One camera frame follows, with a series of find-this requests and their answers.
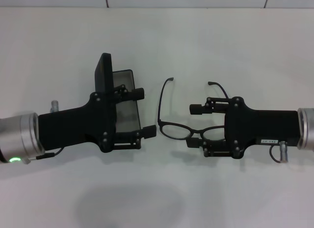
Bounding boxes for black glasses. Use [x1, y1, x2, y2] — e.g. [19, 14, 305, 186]
[157, 77, 230, 142]

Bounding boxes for thin black right gripper cable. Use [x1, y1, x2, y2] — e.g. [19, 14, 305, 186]
[269, 143, 283, 163]

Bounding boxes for thin black left gripper cable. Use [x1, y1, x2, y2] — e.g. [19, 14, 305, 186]
[23, 146, 65, 165]

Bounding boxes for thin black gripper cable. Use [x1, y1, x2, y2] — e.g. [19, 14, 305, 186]
[23, 146, 65, 165]
[269, 143, 283, 163]

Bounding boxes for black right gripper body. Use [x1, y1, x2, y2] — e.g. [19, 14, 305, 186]
[224, 96, 299, 160]

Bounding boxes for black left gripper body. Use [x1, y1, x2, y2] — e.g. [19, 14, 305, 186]
[38, 91, 117, 154]

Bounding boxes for silver connector on right gripper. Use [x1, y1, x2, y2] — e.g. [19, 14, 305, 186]
[280, 140, 290, 163]

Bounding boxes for black glasses case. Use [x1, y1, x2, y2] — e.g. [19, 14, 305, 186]
[94, 52, 142, 135]

